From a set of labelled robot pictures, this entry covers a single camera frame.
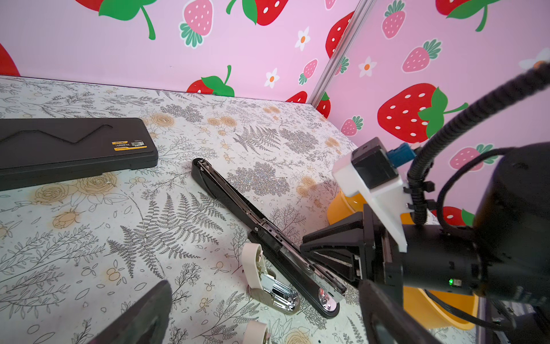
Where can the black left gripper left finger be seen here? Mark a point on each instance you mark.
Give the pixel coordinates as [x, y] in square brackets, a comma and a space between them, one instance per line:
[144, 322]

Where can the yellow plastic tray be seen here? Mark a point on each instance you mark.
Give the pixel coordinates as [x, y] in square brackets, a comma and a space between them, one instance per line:
[417, 304]

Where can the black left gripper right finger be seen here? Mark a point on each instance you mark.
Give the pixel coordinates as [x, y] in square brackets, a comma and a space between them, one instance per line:
[387, 322]

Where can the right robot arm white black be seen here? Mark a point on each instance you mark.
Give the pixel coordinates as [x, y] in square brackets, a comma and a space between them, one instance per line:
[504, 255]

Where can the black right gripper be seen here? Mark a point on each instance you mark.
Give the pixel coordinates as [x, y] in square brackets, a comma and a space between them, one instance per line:
[337, 248]

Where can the black tool case yellow label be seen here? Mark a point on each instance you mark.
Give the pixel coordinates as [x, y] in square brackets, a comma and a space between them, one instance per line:
[49, 150]

